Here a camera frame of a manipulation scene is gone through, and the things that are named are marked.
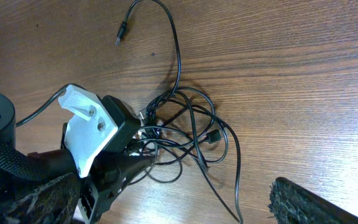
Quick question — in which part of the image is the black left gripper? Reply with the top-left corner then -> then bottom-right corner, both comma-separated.
78,152 -> 155,223

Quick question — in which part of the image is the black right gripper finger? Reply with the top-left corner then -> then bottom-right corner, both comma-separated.
268,177 -> 358,224

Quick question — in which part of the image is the black usb cables bundle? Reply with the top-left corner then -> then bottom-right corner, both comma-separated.
126,86 -> 245,224

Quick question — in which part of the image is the long thin black usb cable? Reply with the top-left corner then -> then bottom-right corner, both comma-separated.
114,0 -> 182,97

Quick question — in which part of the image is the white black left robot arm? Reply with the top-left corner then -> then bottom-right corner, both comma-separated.
0,84 -> 154,223

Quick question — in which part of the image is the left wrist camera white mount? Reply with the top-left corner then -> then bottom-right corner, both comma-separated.
57,83 -> 142,179

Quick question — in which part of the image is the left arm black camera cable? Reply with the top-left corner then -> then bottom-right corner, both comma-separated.
16,85 -> 68,128

